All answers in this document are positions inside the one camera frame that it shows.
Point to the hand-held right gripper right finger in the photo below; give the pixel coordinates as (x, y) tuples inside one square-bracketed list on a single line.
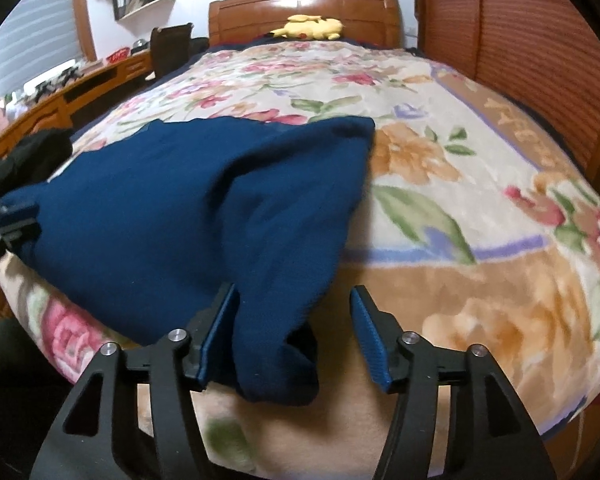
[(370, 340)]

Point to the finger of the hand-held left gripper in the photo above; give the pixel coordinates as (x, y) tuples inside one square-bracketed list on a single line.
[(17, 212), (20, 237)]

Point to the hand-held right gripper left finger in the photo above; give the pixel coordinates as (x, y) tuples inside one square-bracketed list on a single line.
[(220, 335)]

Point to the navy blue suit jacket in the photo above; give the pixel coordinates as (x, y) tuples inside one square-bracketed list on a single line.
[(155, 210)]

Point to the black cloth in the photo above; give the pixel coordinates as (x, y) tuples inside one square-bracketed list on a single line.
[(25, 160)]

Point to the wooden desk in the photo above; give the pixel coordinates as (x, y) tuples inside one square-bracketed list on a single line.
[(80, 91)]

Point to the black desk gadget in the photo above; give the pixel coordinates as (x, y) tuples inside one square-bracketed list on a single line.
[(55, 80)]

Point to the grey window blind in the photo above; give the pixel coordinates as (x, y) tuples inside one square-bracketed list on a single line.
[(40, 45)]

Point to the red plastic basket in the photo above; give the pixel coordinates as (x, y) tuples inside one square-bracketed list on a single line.
[(119, 55)]

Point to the floral printed blanket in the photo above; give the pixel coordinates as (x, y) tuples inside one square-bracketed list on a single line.
[(455, 160)]

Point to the grey metal object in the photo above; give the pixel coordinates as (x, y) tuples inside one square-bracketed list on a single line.
[(140, 46)]

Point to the dark wooden chair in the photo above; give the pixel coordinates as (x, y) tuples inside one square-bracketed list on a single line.
[(170, 50)]

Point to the row of books and binders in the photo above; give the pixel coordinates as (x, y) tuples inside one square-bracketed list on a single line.
[(120, 2)]

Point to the wooden bed headboard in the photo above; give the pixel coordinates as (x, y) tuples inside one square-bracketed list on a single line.
[(250, 20)]

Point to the yellow plush toy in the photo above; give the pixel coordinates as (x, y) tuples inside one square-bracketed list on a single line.
[(310, 29)]

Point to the wooden louvered wardrobe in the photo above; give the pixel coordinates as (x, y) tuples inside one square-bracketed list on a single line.
[(530, 35)]

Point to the wooden window frame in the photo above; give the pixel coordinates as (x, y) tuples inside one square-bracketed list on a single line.
[(84, 15)]

